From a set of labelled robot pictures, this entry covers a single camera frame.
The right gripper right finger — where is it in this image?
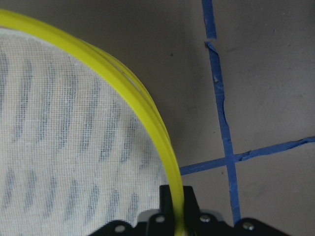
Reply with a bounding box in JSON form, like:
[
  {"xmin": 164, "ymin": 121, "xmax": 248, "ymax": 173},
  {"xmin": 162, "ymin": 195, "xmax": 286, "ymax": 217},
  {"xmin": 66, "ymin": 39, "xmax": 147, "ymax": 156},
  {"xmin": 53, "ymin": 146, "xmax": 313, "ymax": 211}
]
[{"xmin": 183, "ymin": 186, "xmax": 200, "ymax": 221}]

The yellow steamer layer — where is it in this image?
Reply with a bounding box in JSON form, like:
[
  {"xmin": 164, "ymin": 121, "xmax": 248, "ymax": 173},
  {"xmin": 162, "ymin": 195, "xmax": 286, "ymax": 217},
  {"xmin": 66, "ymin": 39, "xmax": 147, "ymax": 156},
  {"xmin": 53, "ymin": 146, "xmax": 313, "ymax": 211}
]
[
  {"xmin": 83, "ymin": 41, "xmax": 171, "ymax": 143},
  {"xmin": 0, "ymin": 10, "xmax": 185, "ymax": 236}
]

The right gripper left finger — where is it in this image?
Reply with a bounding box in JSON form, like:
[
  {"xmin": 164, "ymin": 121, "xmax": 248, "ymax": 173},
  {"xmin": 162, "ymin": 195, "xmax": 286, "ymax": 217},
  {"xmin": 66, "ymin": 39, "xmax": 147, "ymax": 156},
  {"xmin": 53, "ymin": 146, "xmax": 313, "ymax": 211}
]
[{"xmin": 159, "ymin": 185, "xmax": 174, "ymax": 216}]

